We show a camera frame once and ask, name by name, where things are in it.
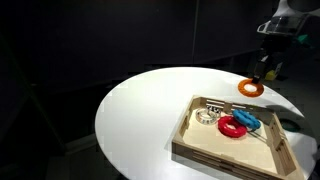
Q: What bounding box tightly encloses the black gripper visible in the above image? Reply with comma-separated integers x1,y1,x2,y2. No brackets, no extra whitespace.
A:
252,34,294,84

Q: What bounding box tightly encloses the orange knobby ring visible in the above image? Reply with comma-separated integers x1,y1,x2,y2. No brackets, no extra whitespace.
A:
237,78,265,98

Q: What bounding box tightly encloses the transparent ring with beads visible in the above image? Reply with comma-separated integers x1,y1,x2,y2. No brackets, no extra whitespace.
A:
195,107,218,126

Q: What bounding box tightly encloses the wooden slatted tray box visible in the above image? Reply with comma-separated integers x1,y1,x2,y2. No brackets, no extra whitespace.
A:
171,94,306,180

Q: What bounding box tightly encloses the yellow background object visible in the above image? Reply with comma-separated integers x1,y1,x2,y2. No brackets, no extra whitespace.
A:
264,61,283,81

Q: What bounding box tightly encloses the dark green ring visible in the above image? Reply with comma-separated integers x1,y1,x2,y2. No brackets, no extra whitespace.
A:
279,119,301,133

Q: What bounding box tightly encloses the red ring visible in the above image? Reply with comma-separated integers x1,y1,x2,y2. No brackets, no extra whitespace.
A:
217,115,248,139

